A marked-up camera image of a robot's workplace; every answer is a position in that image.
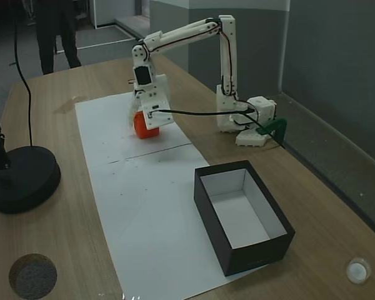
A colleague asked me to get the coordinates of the person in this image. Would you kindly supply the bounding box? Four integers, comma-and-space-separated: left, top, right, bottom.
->
36, 0, 82, 75

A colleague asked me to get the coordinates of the black round stand base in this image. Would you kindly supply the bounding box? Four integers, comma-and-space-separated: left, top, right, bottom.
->
0, 145, 62, 215

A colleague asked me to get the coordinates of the dark brown open box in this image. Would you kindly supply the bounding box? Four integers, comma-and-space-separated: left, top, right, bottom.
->
192, 160, 296, 278

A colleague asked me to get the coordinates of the orange cube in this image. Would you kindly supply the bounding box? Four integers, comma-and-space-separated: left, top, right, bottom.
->
132, 109, 161, 140

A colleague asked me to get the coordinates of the small white round cap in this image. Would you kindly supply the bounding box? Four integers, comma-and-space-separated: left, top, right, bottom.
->
346, 256, 371, 284

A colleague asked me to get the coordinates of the black camera cable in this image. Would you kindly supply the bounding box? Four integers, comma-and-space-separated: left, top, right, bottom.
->
148, 107, 285, 148

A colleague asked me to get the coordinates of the white gripper camera mount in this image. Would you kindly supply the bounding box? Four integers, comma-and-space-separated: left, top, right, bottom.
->
139, 92, 173, 131

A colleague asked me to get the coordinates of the black stand cable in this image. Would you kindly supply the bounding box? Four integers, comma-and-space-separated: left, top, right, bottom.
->
12, 0, 35, 148

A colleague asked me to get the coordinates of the green table clamp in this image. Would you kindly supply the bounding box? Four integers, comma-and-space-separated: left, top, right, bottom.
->
256, 117, 288, 142

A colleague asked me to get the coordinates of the white paper sheet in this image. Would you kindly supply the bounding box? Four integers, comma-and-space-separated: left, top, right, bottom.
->
86, 143, 238, 293
74, 92, 193, 165

